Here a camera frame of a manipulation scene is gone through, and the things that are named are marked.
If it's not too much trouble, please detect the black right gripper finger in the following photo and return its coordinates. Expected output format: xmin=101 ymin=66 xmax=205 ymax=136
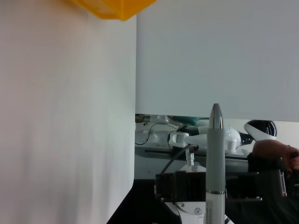
xmin=155 ymin=171 xmax=207 ymax=203
xmin=224 ymin=172 xmax=260 ymax=201

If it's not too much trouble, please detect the white grey ballpoint pen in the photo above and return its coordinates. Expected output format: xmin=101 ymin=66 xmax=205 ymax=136
xmin=205 ymin=103 xmax=227 ymax=224

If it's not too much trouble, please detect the bare background person hand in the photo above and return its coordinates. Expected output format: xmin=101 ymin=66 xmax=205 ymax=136
xmin=253 ymin=140 xmax=299 ymax=173

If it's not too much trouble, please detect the white black robot head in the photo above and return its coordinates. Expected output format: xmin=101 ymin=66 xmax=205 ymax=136
xmin=244 ymin=119 xmax=278 ymax=142

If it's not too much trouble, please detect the teal background object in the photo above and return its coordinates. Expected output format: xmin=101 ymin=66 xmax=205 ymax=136
xmin=172 ymin=115 xmax=206 ymax=126

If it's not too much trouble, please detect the yellow plastic bin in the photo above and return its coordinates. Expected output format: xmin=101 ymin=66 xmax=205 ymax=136
xmin=62 ymin=0 xmax=157 ymax=22

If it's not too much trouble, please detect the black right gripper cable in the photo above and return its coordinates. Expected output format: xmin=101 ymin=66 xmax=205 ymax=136
xmin=160 ymin=144 xmax=199 ymax=176

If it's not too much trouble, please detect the thin black background cable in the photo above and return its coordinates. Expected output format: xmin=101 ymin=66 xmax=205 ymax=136
xmin=140 ymin=122 xmax=182 ymax=145

